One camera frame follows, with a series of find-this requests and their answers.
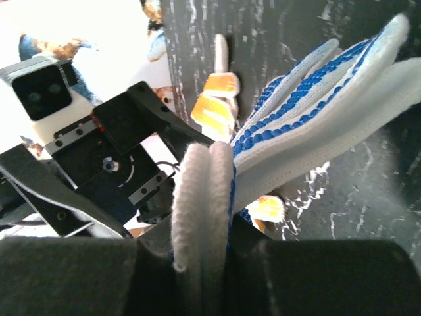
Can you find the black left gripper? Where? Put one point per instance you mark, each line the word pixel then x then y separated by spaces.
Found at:
pixel 102 157

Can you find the white glove orange cuff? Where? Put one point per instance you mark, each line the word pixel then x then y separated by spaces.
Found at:
pixel 221 54

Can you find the orange striped white glove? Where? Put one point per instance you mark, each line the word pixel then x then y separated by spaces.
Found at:
pixel 216 108

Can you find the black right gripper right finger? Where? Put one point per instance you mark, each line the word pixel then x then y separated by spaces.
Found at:
pixel 317 277

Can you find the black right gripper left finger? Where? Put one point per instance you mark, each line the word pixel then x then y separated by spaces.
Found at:
pixel 89 276

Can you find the blue dotted white glove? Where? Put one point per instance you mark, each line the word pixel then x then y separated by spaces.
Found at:
pixel 322 107

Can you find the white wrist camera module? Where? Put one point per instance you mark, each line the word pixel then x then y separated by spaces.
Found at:
pixel 36 93

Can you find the white knit glove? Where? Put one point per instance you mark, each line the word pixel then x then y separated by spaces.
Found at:
pixel 200 224

